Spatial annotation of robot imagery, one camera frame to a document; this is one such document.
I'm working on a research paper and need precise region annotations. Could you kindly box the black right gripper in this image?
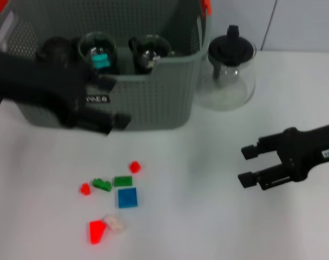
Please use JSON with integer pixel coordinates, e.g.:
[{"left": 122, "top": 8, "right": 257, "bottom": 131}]
[{"left": 237, "top": 121, "right": 329, "bottom": 192}]

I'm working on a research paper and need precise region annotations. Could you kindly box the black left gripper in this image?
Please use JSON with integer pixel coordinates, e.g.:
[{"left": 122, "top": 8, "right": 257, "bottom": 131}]
[{"left": 0, "top": 49, "right": 133, "bottom": 135}]

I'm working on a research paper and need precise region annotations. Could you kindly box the teal square toy brick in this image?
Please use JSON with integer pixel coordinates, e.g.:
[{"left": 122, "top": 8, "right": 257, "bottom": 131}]
[{"left": 90, "top": 53, "right": 111, "bottom": 70}]

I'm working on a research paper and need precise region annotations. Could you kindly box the glass teacup with black sleeve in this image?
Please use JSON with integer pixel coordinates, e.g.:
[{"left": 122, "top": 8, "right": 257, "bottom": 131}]
[
  {"left": 77, "top": 30, "right": 119, "bottom": 74},
  {"left": 128, "top": 34, "right": 173, "bottom": 59},
  {"left": 131, "top": 54, "right": 156, "bottom": 74}
]

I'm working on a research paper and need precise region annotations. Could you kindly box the orange-red wedge toy brick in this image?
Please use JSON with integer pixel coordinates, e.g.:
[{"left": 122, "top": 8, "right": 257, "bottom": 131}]
[{"left": 89, "top": 220, "right": 108, "bottom": 245}]

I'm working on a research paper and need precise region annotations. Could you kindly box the grey perforated storage bin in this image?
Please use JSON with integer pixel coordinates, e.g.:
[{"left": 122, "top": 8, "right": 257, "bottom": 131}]
[{"left": 0, "top": 0, "right": 212, "bottom": 133}]

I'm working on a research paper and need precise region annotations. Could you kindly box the black ceramic teapot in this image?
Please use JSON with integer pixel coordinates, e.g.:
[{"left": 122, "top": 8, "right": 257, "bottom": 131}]
[{"left": 35, "top": 36, "right": 79, "bottom": 72}]

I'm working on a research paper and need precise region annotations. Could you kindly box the flat green two-stud brick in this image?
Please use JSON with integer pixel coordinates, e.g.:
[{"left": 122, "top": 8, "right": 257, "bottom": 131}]
[{"left": 114, "top": 175, "right": 134, "bottom": 187}]

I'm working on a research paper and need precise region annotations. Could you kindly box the thick green toy brick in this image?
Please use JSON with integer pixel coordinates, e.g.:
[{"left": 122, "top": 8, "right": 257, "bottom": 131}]
[{"left": 92, "top": 178, "right": 113, "bottom": 193}]

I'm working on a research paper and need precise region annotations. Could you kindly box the blue square toy brick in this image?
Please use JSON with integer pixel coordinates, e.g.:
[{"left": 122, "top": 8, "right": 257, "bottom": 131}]
[{"left": 116, "top": 187, "right": 139, "bottom": 210}]

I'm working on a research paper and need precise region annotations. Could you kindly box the glass teapot with black lid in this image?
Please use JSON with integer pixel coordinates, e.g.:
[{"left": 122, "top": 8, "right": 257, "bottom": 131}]
[{"left": 194, "top": 24, "right": 256, "bottom": 111}]

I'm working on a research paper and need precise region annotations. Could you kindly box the translucent white square brick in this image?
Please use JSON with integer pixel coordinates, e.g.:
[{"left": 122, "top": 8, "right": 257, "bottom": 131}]
[{"left": 103, "top": 213, "right": 125, "bottom": 234}]

